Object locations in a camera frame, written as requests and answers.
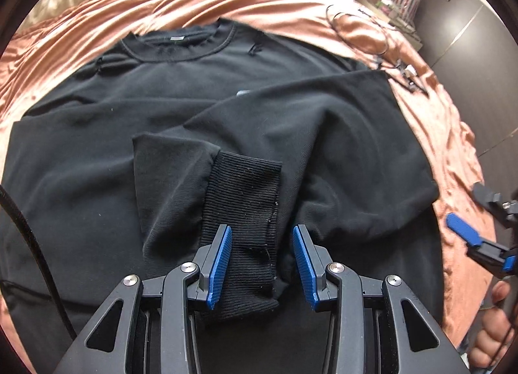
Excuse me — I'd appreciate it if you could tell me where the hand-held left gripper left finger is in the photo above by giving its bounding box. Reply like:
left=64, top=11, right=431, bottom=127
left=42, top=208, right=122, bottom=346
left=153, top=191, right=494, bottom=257
left=57, top=224, right=233, bottom=374

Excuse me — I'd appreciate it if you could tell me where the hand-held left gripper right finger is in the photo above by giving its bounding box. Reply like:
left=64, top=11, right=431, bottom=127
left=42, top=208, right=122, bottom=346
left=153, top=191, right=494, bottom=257
left=292, top=224, right=470, bottom=374

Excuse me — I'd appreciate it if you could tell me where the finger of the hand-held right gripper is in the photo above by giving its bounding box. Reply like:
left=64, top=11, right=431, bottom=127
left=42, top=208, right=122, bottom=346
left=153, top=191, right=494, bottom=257
left=473, top=182, right=518, bottom=232
left=445, top=212, right=511, bottom=278

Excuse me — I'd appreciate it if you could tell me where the black sweatshirt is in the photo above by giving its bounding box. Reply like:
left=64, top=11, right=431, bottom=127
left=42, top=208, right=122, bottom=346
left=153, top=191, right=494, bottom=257
left=0, top=18, right=444, bottom=374

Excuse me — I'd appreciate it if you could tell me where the person's right hand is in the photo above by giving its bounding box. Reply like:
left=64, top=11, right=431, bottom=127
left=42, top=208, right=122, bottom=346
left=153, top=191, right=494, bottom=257
left=469, top=280, right=518, bottom=370

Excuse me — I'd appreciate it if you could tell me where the dark grey wardrobe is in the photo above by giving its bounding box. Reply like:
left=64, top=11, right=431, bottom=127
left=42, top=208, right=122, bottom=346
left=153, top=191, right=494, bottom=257
left=409, top=0, right=518, bottom=164

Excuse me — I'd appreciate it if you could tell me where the white bedside table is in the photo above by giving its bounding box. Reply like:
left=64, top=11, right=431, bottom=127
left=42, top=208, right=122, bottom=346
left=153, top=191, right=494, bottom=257
left=360, top=0, right=425, bottom=51

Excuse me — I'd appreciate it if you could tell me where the brown bed cover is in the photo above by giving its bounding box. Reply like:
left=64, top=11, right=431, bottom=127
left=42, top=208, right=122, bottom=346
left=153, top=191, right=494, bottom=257
left=0, top=0, right=498, bottom=354

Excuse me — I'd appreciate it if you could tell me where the thin black cable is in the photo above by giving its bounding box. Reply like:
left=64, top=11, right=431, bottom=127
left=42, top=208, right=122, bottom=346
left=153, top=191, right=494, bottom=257
left=326, top=4, right=430, bottom=95

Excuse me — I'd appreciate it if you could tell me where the black device with cables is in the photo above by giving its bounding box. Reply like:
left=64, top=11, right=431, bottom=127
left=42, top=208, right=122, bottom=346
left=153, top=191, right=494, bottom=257
left=0, top=184, right=77, bottom=338

